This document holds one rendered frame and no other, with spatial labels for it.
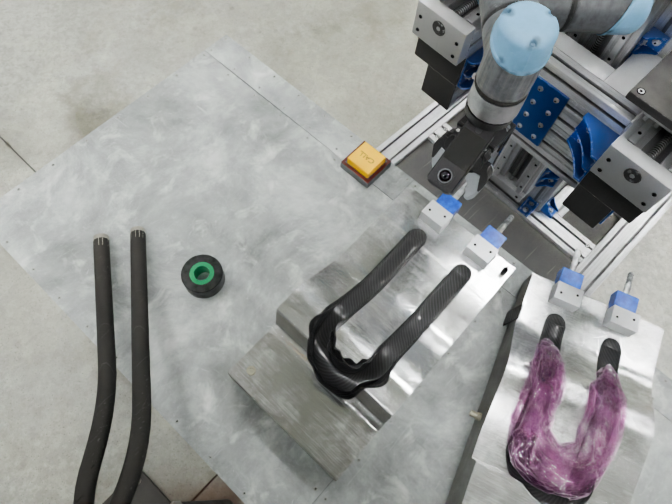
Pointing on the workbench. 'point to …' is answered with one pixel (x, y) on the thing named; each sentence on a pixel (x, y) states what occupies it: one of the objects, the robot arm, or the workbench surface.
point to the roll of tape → (200, 273)
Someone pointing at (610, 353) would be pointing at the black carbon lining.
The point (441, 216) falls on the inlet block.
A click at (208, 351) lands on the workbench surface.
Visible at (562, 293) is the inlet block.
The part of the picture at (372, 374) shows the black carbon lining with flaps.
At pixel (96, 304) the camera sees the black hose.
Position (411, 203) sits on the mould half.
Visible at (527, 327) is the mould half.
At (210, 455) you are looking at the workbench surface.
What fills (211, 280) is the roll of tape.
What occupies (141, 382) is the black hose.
